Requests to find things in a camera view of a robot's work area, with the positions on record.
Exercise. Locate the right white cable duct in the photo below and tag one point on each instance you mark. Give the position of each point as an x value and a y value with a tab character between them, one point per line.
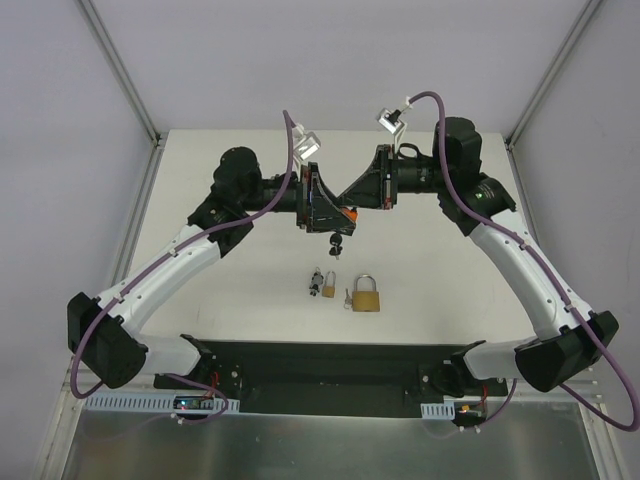
444	411

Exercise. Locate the left white cable duct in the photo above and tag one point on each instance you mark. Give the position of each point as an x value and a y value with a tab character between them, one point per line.
160	403

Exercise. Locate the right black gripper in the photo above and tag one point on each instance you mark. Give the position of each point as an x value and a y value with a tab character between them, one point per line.
385	177

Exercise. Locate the right aluminium frame post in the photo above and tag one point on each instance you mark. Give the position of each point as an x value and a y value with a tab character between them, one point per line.
559	61

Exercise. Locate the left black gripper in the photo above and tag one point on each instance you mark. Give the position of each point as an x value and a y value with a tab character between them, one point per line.
307	198

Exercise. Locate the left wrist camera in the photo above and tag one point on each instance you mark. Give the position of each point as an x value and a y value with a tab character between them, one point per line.
305	144

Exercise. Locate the white cable duct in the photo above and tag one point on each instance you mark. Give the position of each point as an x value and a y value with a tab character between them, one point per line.
160	403
444	411

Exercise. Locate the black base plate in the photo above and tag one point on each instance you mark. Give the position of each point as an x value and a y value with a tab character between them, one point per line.
323	379

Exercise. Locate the aluminium frame post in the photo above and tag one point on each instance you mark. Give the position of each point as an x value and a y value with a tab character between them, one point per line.
559	61
119	70

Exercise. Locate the left aluminium frame post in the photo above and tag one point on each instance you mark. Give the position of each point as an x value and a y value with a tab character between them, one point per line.
119	70

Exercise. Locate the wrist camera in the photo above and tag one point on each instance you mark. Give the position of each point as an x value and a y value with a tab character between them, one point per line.
391	121
305	144

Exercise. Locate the large brass padlock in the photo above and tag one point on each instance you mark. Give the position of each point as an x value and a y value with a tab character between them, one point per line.
365	295

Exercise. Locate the key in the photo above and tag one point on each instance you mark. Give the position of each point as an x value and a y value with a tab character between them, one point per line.
348	300

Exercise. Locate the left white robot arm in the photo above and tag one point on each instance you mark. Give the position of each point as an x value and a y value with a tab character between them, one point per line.
105	332

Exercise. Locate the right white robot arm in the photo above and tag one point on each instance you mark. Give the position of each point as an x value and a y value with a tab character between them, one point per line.
567	330

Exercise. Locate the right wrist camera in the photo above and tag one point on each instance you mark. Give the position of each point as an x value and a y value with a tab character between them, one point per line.
391	121

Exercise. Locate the small brass padlock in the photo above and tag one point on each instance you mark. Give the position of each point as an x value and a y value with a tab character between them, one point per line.
329	285

